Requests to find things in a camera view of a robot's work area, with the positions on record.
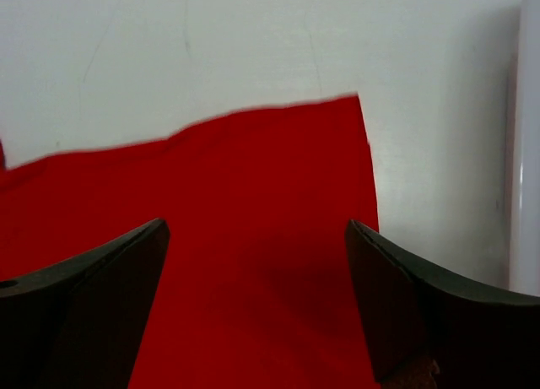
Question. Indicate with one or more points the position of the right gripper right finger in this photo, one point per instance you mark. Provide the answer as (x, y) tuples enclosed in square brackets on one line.
[(427, 327)]

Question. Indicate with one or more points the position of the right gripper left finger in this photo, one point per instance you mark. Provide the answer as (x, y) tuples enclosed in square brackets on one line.
[(79, 323)]

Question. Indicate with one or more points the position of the red t shirt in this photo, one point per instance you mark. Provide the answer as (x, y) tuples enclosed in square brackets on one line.
[(256, 291)]

